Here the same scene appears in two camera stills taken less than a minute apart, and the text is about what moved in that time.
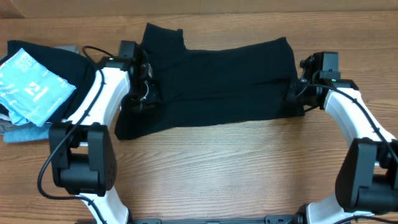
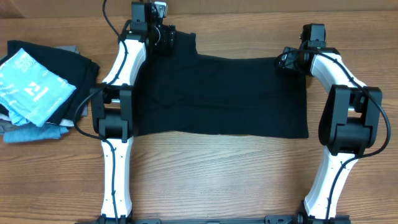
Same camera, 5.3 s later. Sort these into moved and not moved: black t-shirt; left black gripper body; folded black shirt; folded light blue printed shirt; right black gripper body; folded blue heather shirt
Moved: left black gripper body; right black gripper body; black t-shirt
Not moved: folded light blue printed shirt; folded blue heather shirt; folded black shirt
